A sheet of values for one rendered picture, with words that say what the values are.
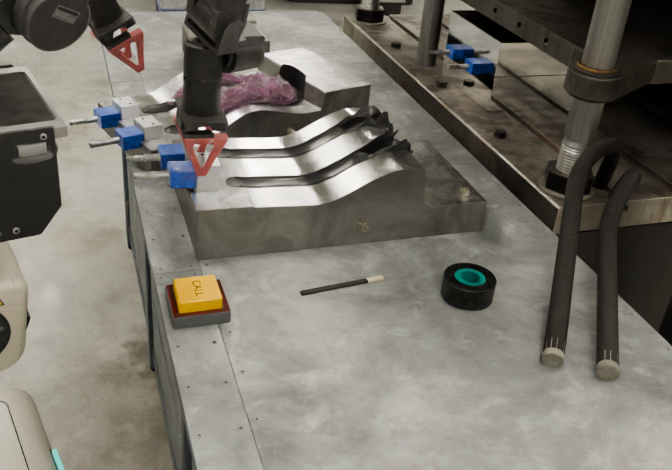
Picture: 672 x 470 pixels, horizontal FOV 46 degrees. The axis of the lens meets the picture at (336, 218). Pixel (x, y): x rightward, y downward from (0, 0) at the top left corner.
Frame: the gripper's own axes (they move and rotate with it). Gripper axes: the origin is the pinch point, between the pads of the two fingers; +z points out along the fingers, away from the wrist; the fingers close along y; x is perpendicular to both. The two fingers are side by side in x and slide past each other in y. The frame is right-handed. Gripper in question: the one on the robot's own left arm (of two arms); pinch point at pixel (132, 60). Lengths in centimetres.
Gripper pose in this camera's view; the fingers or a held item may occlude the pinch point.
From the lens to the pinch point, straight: 149.7
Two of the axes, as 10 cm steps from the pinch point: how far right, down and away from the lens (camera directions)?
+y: -5.2, -4.6, 7.2
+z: 3.1, 6.8, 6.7
